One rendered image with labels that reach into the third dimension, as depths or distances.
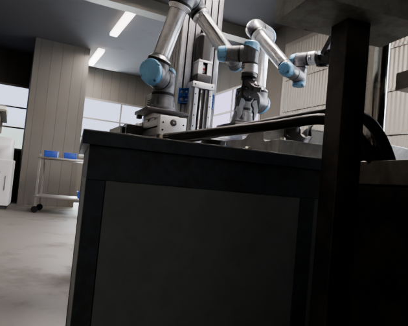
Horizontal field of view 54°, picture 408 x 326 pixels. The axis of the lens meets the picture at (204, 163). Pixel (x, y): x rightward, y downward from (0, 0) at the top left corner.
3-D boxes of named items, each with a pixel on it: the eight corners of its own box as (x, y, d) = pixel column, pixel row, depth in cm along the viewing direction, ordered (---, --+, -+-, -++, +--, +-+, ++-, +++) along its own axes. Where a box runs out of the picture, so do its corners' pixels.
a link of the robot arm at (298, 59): (293, 70, 234) (294, 56, 234) (311, 68, 227) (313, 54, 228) (287, 66, 228) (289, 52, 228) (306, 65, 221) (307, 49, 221)
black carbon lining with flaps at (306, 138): (243, 146, 178) (245, 125, 179) (275, 150, 183) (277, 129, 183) (282, 140, 145) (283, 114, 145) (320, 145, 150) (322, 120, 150)
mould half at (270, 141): (224, 160, 182) (226, 130, 182) (276, 166, 190) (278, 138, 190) (277, 156, 134) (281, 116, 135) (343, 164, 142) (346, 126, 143)
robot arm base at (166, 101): (142, 111, 214) (144, 93, 215) (169, 116, 220) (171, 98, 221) (151, 108, 200) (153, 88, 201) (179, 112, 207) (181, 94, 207)
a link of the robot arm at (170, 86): (177, 96, 215) (179, 72, 216) (168, 90, 202) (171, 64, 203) (156, 96, 218) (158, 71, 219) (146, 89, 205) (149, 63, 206)
